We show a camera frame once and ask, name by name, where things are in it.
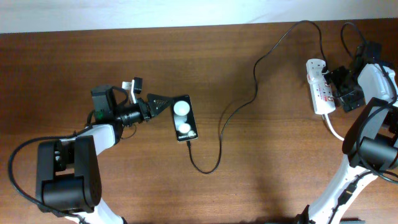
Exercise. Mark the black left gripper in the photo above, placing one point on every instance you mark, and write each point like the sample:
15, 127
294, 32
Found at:
151, 104

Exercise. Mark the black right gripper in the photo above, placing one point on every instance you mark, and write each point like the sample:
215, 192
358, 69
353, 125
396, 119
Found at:
347, 101

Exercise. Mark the white power strip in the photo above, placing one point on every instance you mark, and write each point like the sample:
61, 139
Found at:
322, 98

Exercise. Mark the black Galaxy flip phone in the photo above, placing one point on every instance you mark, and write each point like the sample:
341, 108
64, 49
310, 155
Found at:
183, 119

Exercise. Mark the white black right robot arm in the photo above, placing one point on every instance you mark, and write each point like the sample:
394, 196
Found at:
370, 145

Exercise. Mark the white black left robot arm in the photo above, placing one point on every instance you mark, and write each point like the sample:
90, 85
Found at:
68, 182

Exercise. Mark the white charger adapter plug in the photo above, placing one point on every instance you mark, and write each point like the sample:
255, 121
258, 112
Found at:
316, 76

